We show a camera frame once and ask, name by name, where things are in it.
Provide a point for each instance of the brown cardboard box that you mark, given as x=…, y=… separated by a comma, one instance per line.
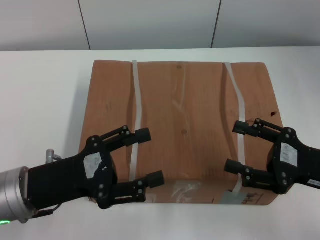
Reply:
x=190, y=105

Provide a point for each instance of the grey rectangular label sticker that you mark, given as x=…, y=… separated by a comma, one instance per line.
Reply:
x=230, y=198

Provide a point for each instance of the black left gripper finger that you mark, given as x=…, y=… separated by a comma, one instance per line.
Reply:
x=140, y=137

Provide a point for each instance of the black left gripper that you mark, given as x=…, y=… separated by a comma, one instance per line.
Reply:
x=65, y=180

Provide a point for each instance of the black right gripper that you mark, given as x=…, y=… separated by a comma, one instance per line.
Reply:
x=300, y=162

